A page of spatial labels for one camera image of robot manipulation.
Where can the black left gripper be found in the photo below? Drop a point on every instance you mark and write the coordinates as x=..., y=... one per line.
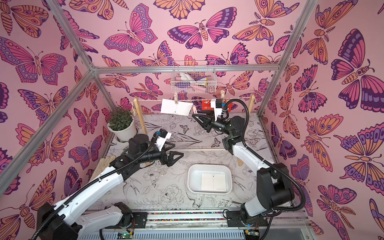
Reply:
x=170, y=155

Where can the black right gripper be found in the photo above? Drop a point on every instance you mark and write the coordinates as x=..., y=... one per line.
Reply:
x=210, y=124

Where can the white postcard with circles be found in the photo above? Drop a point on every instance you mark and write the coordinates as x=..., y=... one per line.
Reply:
x=213, y=183

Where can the white postcard with chinese text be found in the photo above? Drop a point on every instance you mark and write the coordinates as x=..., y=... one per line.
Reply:
x=173, y=108

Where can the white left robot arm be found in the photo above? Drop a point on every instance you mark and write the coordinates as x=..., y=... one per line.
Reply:
x=66, y=220

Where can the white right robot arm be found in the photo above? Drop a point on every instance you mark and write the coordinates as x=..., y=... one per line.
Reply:
x=274, y=186

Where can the red postcard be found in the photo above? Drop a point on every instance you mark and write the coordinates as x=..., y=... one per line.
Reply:
x=209, y=105

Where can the white plastic tray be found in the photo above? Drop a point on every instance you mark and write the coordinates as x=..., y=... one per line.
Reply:
x=195, y=174

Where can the wooden hanging rack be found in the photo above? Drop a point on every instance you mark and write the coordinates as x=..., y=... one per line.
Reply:
x=135, y=104

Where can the potted green plant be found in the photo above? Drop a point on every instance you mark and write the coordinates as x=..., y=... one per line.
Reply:
x=122, y=124

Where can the wooden sticks bundle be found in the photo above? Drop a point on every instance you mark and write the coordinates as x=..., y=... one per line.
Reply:
x=102, y=165

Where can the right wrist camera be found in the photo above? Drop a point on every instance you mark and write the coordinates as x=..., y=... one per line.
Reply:
x=217, y=106

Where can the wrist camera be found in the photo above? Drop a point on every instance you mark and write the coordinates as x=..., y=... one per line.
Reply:
x=161, y=136
x=217, y=106

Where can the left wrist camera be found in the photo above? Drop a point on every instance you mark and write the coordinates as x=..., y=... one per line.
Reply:
x=161, y=136

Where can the white wire basket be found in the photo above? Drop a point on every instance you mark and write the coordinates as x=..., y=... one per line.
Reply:
x=194, y=77

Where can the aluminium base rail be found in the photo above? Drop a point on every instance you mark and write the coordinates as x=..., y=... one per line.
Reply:
x=208, y=224

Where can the aluminium frame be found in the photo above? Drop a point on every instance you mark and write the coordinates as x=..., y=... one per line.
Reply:
x=22, y=157

